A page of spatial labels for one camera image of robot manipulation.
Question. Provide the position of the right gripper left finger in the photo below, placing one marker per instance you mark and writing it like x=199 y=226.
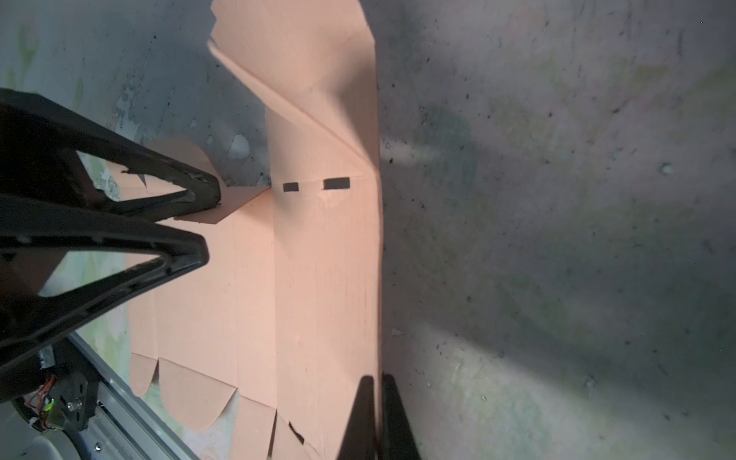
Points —
x=360 y=438

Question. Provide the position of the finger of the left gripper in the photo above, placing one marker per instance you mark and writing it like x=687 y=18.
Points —
x=40 y=146
x=29 y=321

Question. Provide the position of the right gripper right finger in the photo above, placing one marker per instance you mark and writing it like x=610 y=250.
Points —
x=398 y=440

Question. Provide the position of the orange paper box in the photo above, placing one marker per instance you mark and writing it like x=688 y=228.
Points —
x=285 y=318

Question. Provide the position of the aluminium mounting rail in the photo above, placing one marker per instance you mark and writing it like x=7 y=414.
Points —
x=123 y=426

